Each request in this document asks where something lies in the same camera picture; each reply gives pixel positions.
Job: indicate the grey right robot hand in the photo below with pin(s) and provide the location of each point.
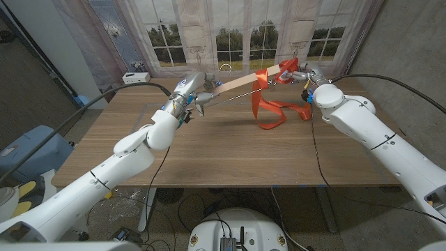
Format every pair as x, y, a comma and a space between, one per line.
313, 73

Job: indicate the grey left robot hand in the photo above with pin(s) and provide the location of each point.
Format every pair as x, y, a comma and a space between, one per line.
190, 89

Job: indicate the wooden hanger with metal clips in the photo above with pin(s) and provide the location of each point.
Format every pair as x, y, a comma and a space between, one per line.
237, 83

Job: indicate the orange ribbon roll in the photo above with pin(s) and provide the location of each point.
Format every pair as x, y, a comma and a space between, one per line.
259, 101

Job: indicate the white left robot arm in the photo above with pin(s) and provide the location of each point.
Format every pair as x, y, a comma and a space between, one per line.
104, 174

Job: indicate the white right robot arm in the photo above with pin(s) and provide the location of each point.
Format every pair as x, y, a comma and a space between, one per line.
383, 139

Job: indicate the white power strip box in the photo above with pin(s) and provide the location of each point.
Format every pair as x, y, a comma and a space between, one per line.
136, 77

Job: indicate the printed window backdrop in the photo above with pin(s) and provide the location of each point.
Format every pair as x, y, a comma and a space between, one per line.
209, 21

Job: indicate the black floor fan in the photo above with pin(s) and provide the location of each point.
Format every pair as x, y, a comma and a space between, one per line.
169, 196

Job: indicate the white table leg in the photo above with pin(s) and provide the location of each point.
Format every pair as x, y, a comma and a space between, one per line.
146, 209

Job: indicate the grey table leg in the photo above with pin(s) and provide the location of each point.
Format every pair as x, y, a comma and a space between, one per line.
327, 209

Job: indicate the clear plastic wrap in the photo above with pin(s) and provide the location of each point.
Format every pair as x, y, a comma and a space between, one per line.
122, 209

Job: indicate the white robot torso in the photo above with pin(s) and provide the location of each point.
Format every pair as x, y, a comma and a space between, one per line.
237, 223

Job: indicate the small black floor device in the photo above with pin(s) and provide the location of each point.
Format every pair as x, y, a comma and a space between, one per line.
127, 236

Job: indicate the white floor platform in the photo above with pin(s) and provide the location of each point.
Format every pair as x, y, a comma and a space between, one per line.
50, 181

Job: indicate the blue plastic container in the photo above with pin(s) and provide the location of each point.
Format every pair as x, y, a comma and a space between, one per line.
35, 153

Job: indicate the yellow and black foot pedal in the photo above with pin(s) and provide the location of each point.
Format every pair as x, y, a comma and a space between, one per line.
26, 195

